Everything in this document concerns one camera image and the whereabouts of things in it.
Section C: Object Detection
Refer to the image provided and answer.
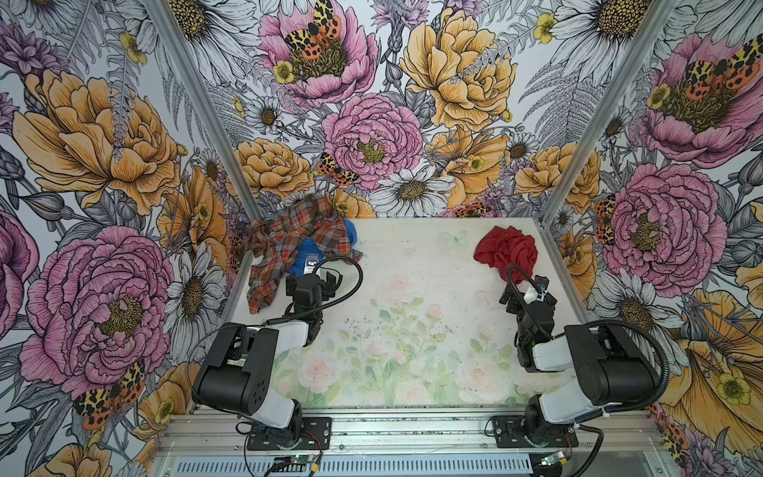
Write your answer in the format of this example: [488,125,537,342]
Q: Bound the red cloth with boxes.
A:
[474,227,538,284]

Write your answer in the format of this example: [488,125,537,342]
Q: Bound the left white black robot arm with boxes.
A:
[192,258,343,450]

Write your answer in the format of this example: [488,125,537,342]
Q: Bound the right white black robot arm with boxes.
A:
[492,275,670,447]

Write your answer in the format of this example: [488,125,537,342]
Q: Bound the blue cloth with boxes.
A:
[287,219,358,276]

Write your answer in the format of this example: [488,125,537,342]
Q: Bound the plaid flannel cloth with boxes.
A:
[248,194,362,314]

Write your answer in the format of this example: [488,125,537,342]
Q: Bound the right green circuit board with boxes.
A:
[538,450,568,466]

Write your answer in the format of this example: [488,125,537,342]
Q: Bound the green circuit board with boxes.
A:
[270,455,320,472]
[538,450,568,466]

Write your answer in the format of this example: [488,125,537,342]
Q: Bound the left green circuit board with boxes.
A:
[270,455,320,472]

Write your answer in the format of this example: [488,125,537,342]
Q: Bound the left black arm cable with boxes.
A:
[186,255,365,407]

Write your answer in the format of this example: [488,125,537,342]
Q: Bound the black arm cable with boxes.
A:
[186,255,365,407]
[504,263,672,413]

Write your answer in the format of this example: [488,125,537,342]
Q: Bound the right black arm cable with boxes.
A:
[504,263,672,413]

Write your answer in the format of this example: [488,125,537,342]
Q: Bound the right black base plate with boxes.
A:
[488,415,579,448]

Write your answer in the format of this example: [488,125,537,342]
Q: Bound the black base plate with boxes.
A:
[244,417,333,451]
[488,415,579,448]

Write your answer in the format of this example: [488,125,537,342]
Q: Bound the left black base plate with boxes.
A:
[244,417,333,451]

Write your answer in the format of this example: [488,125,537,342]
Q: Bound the aluminium front rail frame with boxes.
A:
[157,407,665,457]

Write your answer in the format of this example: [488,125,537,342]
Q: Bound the right aluminium corner post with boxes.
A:
[538,1,677,227]

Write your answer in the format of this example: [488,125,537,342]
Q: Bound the aluminium corner post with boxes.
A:
[538,1,677,227]
[146,1,266,221]

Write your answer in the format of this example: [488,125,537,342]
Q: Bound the white slotted cable duct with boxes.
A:
[166,453,533,476]

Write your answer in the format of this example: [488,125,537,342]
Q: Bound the left aluminium corner post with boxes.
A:
[146,1,266,221]

